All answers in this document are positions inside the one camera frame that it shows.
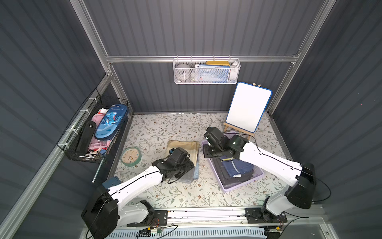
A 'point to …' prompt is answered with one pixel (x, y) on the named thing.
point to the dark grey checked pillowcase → (228, 182)
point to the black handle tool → (86, 138)
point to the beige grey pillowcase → (192, 148)
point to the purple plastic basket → (233, 188)
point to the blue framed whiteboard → (248, 106)
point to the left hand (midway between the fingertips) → (192, 166)
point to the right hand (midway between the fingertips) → (205, 149)
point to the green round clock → (131, 156)
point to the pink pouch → (97, 146)
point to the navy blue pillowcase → (236, 167)
